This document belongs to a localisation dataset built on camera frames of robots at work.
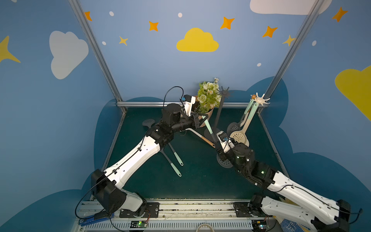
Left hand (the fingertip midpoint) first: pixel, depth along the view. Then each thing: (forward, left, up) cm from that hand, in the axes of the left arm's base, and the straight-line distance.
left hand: (210, 116), depth 64 cm
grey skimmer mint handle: (+13, -20, -24) cm, 34 cm away
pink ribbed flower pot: (+24, -5, -24) cm, 34 cm away
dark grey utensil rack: (+19, -10, -39) cm, 45 cm away
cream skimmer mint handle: (+6, -22, -24) cm, 33 cm away
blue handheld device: (-37, +57, -38) cm, 78 cm away
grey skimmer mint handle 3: (-1, +17, -38) cm, 42 cm away
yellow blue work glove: (-37, -40, -36) cm, 66 cm away
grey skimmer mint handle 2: (-13, -8, -20) cm, 25 cm away
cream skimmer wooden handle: (+12, -1, -37) cm, 39 cm away
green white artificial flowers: (+30, -3, -13) cm, 33 cm away
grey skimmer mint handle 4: (-8, +18, -39) cm, 44 cm away
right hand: (-3, -8, -12) cm, 15 cm away
